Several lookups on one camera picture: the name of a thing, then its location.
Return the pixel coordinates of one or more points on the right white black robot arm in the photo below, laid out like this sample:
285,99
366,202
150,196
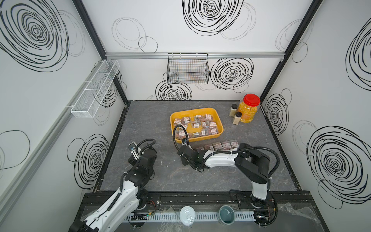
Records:
258,164

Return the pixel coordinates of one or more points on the black cap spice bottle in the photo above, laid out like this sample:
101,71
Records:
237,118
233,110

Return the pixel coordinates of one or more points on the white slotted cable duct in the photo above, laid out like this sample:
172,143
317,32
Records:
200,217

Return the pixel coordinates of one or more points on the rear black cap spice bottle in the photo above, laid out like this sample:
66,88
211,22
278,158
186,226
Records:
233,110

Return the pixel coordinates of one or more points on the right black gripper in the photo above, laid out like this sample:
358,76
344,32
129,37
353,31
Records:
184,163

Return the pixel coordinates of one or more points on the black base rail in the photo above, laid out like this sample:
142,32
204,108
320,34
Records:
177,198

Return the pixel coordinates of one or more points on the front black cap spice bottle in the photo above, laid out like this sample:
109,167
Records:
237,118

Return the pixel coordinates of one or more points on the black wire wall basket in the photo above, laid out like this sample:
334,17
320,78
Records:
188,68

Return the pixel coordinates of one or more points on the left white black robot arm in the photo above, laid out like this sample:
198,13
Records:
130,196

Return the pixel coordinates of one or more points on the grey green cup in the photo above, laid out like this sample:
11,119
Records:
226,215

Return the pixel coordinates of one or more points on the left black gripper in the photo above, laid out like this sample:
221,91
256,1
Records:
151,150

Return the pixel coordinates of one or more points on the red lid corn jar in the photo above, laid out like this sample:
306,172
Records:
248,107

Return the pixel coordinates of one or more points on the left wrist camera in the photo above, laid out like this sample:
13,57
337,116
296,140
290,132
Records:
132,147

